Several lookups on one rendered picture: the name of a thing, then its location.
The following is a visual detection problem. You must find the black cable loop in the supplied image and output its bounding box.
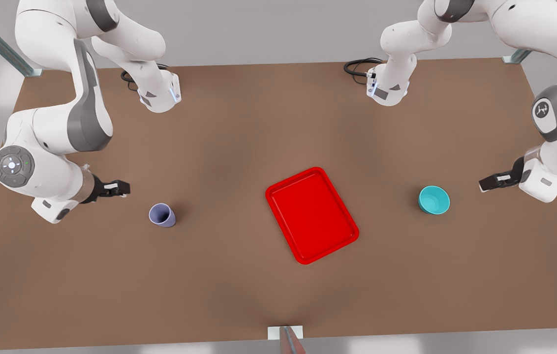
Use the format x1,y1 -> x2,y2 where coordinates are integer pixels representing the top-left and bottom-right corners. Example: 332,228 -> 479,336
343,58 -> 385,85
121,63 -> 169,92

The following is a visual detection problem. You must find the red rectangular tray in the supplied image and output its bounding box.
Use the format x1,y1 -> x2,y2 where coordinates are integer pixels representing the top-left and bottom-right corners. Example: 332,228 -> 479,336
265,167 -> 360,266

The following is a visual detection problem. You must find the lavender cup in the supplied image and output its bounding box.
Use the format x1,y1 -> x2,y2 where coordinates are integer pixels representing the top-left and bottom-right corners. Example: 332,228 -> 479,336
149,203 -> 177,228

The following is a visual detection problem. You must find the teal bowl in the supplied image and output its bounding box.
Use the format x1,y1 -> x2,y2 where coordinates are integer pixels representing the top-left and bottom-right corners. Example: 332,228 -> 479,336
418,185 -> 451,215

